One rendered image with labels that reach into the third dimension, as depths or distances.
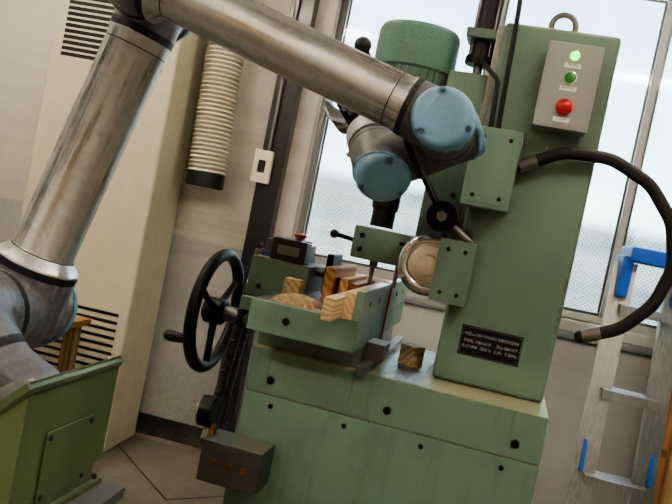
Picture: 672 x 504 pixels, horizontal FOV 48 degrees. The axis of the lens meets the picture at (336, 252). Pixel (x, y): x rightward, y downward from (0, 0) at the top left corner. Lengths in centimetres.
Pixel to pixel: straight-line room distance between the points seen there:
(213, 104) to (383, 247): 151
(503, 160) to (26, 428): 92
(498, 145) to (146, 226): 177
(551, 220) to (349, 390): 51
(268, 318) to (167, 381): 188
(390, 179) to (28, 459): 68
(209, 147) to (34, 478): 195
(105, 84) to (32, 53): 221
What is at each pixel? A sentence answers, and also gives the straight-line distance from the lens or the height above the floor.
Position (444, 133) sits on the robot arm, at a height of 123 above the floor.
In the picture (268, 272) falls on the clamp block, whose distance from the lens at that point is 165.
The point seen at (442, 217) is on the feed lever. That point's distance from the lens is 146.
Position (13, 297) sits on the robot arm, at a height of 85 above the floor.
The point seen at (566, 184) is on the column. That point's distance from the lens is 152.
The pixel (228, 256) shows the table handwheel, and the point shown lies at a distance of 172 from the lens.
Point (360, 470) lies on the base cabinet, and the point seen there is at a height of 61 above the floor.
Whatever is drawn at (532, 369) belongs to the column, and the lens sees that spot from 153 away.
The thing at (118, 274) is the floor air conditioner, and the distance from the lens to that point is 297.
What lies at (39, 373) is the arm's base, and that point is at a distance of 124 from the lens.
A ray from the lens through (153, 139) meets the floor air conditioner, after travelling 293.
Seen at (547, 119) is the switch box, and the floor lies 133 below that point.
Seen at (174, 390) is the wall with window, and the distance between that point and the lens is 326.
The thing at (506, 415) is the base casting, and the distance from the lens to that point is 143.
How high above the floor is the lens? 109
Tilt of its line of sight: 3 degrees down
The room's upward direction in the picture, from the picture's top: 11 degrees clockwise
